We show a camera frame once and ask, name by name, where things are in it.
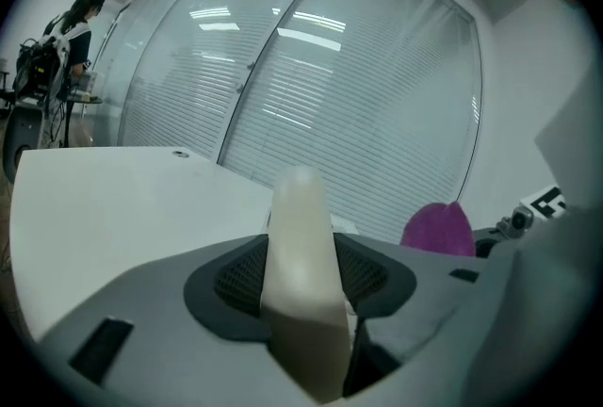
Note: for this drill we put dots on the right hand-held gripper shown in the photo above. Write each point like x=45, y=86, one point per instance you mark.
x=546, y=205

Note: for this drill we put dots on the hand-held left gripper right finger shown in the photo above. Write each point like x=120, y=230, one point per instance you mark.
x=414, y=301

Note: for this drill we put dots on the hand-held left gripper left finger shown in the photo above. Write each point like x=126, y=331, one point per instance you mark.
x=155, y=301

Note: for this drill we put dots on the purple cloth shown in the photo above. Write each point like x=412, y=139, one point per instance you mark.
x=438, y=231

